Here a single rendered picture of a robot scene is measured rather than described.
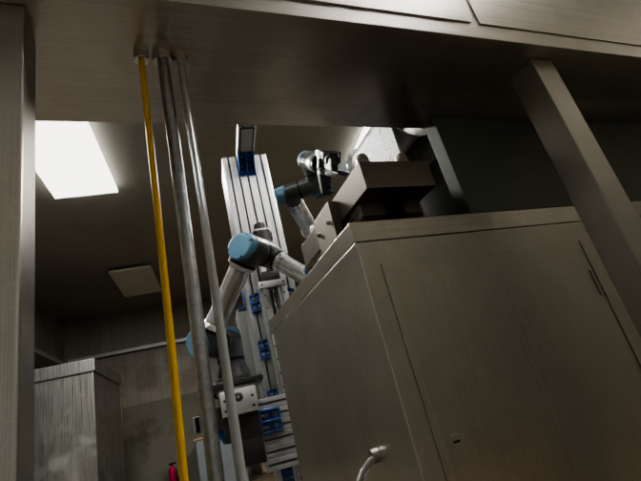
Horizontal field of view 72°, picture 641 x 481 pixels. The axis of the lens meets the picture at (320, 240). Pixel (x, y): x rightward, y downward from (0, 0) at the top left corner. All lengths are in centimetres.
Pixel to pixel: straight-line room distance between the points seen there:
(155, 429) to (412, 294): 842
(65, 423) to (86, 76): 543
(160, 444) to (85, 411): 325
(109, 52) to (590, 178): 80
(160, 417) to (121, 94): 842
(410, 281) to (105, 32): 59
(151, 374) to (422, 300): 853
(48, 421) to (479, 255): 559
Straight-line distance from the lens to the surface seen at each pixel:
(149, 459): 905
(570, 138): 94
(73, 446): 598
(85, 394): 600
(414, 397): 73
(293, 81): 82
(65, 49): 75
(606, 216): 90
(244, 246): 175
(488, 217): 96
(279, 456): 191
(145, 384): 916
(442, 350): 77
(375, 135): 121
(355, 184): 89
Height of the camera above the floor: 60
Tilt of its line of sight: 21 degrees up
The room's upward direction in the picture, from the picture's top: 14 degrees counter-clockwise
